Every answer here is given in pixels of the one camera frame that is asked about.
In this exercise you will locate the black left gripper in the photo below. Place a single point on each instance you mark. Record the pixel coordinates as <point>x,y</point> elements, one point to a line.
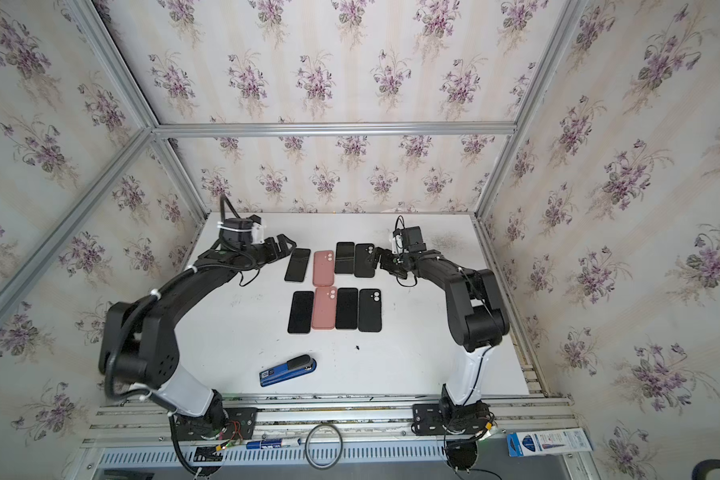
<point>269,249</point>

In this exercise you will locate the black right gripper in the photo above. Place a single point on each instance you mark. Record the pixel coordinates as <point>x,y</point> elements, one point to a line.
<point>393,260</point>

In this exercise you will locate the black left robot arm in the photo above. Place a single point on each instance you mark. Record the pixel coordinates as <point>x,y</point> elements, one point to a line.
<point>140,355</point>

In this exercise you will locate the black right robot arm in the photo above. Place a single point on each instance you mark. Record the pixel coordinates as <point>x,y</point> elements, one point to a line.
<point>476,316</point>

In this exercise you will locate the blue black stapler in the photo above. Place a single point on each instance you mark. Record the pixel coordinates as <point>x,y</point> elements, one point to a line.
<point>296,367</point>

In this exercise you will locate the blue marker pen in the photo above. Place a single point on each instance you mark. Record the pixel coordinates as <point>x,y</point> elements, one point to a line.
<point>274,443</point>

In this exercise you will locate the blue white box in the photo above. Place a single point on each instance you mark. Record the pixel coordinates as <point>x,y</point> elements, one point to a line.
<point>548,442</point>

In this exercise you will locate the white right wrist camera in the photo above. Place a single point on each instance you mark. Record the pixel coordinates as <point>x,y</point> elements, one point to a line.
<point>397,242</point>

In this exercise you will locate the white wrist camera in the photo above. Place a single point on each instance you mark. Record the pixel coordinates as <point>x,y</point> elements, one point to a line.
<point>254,234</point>
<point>397,242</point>

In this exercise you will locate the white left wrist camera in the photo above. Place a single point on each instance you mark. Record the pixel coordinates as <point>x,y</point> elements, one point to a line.
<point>254,234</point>

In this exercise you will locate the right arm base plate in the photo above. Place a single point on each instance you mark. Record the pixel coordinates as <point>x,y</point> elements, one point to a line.
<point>434,420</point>

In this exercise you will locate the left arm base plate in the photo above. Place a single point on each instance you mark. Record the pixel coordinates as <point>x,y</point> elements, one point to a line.
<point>237,425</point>

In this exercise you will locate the aluminium mounting rail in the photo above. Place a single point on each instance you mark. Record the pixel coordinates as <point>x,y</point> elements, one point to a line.
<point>358,418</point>

